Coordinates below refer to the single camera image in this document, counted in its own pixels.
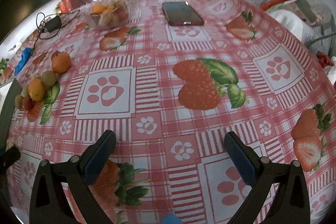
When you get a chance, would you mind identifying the pink strawberry pattern tablecloth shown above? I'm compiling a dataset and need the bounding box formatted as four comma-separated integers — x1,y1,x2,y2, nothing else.
8,0,335,223

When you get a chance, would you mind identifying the large orange mandarin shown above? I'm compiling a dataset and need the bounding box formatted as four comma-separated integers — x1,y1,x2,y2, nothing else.
51,51,71,75

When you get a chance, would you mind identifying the red cherry tomato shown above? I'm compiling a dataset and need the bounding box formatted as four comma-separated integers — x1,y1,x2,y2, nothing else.
22,96,34,111

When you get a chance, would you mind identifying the green grape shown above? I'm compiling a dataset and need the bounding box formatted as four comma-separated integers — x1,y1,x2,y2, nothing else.
41,71,57,88

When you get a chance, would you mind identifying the white blanket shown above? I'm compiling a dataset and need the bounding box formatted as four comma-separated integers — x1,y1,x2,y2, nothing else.
266,10,314,43

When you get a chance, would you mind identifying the red gift box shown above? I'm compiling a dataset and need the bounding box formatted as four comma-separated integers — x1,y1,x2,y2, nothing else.
58,0,92,13

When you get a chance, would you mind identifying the dark smartphone red case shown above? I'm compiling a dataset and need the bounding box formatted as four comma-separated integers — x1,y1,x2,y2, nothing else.
162,2,205,26

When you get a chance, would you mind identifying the clear glass fruit bowl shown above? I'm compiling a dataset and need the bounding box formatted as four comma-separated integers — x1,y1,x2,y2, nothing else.
84,0,133,30

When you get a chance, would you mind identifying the white tray box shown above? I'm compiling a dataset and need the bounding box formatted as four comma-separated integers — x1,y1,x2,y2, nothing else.
0,79,22,151

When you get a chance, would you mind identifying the small orange kumquat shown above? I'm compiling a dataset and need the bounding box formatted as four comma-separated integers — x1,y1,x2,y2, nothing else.
29,79,45,101

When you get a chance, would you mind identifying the blue crumpled cloth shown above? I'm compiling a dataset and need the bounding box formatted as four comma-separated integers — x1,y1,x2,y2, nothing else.
14,48,33,76

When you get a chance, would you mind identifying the black power adapter with cable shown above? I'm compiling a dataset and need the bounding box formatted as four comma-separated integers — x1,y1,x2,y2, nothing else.
35,10,80,42

